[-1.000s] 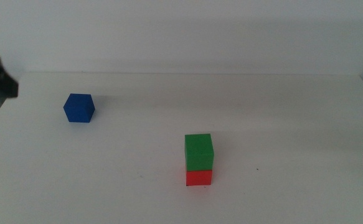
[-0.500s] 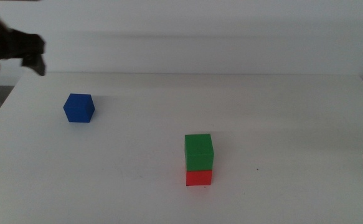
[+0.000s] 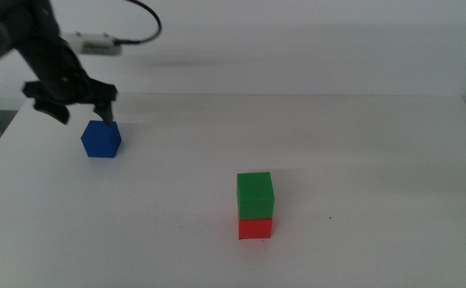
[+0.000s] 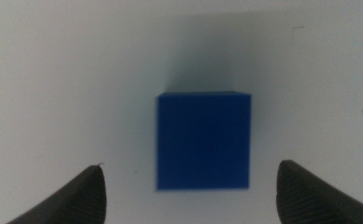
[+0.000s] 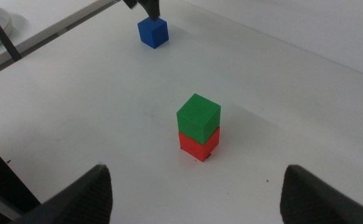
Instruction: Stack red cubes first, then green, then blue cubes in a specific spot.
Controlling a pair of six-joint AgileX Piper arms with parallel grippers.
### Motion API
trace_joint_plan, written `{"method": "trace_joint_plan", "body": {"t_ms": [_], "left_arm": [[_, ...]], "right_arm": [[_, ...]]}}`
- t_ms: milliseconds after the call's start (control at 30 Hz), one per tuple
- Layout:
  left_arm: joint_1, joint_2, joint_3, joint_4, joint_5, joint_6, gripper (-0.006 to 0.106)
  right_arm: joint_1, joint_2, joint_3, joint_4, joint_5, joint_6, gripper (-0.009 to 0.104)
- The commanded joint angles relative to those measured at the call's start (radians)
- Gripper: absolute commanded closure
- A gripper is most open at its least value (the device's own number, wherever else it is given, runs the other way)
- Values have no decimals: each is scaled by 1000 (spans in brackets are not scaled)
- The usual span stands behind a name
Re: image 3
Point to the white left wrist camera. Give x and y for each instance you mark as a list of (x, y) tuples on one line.
[(92, 44)]

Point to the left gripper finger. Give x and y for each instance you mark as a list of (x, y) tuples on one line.
[(54, 112), (105, 112)]

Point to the red cube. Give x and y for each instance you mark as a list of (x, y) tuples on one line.
[(255, 229)]

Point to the blue cube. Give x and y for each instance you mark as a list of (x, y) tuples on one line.
[(100, 140)]

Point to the green cube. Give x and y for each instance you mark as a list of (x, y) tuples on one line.
[(255, 196)]

